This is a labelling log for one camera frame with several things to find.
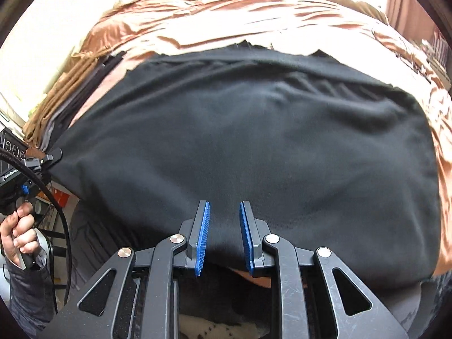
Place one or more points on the black long-sleeved shirt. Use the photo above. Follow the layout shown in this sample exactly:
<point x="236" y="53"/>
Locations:
<point x="247" y="130"/>

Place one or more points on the orange cardboard box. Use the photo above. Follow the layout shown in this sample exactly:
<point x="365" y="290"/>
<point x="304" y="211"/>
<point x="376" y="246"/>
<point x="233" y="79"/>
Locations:
<point x="63" y="199"/>

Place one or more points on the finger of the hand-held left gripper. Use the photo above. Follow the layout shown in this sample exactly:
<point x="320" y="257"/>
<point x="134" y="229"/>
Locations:
<point x="49" y="157"/>

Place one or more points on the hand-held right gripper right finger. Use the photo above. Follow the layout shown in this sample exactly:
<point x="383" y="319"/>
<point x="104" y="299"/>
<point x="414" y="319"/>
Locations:
<point x="247" y="240"/>

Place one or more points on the orange-brown blanket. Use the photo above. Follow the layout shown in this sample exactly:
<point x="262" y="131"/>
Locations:
<point x="116" y="33"/>

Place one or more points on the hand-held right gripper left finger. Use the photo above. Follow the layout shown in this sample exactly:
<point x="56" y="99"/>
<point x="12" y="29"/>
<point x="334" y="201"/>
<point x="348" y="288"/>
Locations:
<point x="202" y="240"/>

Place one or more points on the person's patterned trousers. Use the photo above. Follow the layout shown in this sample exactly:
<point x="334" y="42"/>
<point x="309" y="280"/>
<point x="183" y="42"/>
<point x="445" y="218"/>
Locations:
<point x="406" y="307"/>

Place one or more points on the dark grey folded garment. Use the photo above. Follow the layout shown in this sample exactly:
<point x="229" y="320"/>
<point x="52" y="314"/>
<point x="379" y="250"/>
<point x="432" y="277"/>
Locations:
<point x="52" y="127"/>

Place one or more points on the person's left hand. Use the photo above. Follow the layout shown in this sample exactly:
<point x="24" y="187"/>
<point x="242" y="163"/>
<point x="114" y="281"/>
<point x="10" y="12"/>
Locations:
<point x="17" y="236"/>

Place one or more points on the person's left forearm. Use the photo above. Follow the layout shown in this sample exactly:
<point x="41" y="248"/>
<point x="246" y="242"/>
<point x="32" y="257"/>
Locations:
<point x="28" y="296"/>

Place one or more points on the pink curtain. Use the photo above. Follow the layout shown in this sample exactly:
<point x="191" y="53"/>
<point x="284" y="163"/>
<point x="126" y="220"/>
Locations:
<point x="402" y="0"/>

